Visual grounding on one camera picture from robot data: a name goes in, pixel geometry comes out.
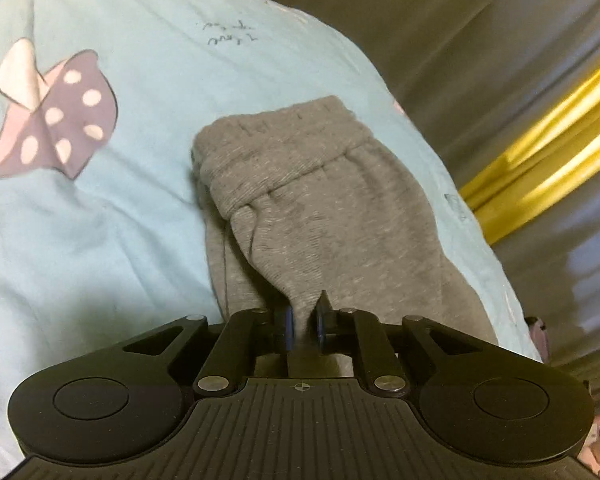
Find light blue printed bedsheet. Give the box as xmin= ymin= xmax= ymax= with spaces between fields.
xmin=0 ymin=0 xmax=543 ymax=480

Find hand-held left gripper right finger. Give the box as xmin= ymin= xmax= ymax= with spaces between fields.
xmin=313 ymin=290 xmax=486 ymax=399

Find grey curtain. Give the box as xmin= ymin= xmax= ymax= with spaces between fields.
xmin=492 ymin=199 xmax=600 ymax=401
xmin=257 ymin=0 xmax=600 ymax=192

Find yellow curtain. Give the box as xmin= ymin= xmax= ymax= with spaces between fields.
xmin=459 ymin=54 xmax=600 ymax=247

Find grey pants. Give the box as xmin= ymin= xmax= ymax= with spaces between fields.
xmin=190 ymin=94 xmax=501 ymax=378

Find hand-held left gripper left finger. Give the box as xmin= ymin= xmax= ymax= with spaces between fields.
xmin=122 ymin=304 xmax=295 ymax=401

